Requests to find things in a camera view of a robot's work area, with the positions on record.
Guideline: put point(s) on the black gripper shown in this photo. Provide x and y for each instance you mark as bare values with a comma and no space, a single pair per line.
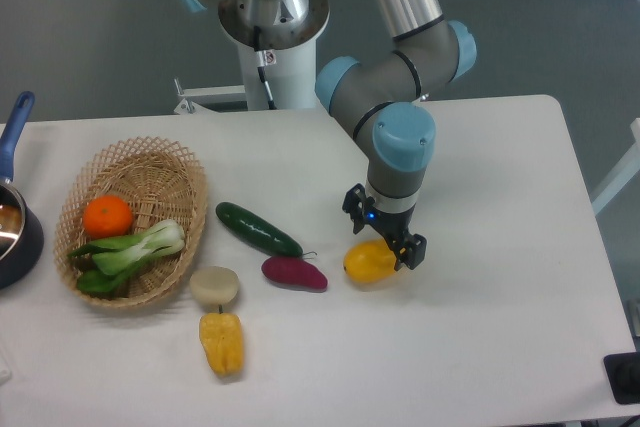
408,249

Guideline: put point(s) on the yellow mango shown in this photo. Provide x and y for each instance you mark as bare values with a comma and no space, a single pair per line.
369,262

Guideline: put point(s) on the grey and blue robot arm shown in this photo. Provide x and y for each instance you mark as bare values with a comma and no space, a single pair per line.
376,105

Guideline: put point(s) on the purple sweet potato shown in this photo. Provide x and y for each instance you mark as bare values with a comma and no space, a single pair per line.
294,272

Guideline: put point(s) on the dark green cucumber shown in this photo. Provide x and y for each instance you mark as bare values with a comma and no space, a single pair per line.
256,231

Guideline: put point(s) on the white round radish slice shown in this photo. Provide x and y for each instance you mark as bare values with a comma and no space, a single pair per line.
214,286

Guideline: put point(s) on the yellow bell pepper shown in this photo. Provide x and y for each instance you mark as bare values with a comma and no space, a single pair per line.
222,339

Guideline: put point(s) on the woven wicker basket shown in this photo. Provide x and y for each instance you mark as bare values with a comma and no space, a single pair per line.
159,179

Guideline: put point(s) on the green bok choy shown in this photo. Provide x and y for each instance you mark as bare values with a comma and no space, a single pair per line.
118,258

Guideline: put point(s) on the black device at table edge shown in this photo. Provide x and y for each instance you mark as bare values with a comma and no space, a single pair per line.
623,376

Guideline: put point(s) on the orange tangerine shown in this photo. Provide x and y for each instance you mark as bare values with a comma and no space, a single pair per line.
107,216

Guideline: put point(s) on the dark blue saucepan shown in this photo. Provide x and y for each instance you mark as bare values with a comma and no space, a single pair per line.
22,238

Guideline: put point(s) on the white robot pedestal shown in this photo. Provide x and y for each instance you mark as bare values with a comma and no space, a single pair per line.
276,46

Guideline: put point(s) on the white metal frame right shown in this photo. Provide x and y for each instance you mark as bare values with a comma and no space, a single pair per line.
619,176

